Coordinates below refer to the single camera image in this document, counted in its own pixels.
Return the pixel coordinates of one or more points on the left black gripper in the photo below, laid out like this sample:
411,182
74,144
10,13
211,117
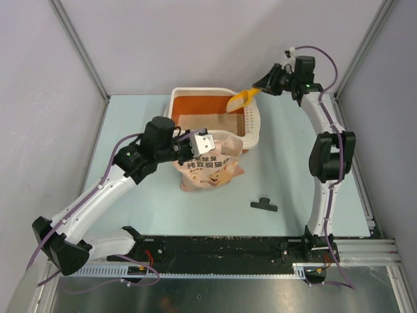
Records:
190,154

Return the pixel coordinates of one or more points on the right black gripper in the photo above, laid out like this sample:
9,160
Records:
267,83

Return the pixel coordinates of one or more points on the pink cat litter bag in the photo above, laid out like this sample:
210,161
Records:
215,168

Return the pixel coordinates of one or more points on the yellow plastic scoop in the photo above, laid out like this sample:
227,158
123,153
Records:
241,100

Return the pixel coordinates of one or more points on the white orange litter box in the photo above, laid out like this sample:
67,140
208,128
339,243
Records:
205,107

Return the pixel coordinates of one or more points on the black bag clip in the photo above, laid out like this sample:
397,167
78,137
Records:
264,204

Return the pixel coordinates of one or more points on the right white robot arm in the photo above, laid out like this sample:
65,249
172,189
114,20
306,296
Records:
330,159

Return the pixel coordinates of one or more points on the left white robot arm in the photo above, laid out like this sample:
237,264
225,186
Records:
62,238

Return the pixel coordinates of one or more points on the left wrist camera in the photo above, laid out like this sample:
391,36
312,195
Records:
201,142

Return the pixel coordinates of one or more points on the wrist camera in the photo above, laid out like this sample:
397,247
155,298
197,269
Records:
290,53
201,142

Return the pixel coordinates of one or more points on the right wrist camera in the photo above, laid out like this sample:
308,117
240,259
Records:
290,53

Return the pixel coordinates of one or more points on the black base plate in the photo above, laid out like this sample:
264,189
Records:
231,255

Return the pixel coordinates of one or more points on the grey cable duct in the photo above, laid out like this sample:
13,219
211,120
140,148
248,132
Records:
122,270

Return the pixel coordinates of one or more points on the aluminium frame rail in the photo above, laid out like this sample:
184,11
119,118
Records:
350,250

